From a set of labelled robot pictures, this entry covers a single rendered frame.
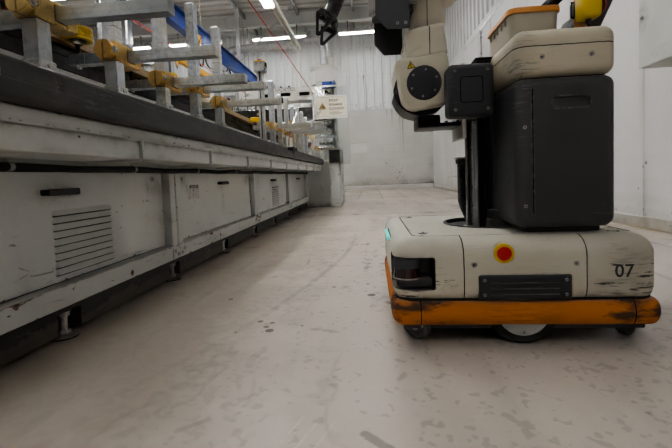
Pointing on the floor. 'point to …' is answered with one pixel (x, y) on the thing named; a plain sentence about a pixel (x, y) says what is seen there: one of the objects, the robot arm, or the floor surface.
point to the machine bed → (115, 226)
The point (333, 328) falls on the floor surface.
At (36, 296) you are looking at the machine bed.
